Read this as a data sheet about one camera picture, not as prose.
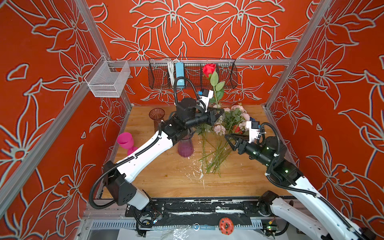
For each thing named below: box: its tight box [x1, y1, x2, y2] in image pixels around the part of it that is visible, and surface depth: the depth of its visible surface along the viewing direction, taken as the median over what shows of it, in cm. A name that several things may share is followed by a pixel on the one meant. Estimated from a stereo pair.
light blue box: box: [175, 62, 185, 86], surface depth 91 cm
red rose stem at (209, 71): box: [203, 63, 225, 108], surface depth 57 cm
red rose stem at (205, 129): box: [197, 124, 213, 175], surface depth 97 cm
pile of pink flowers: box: [195, 104, 251, 177], surface depth 99 cm
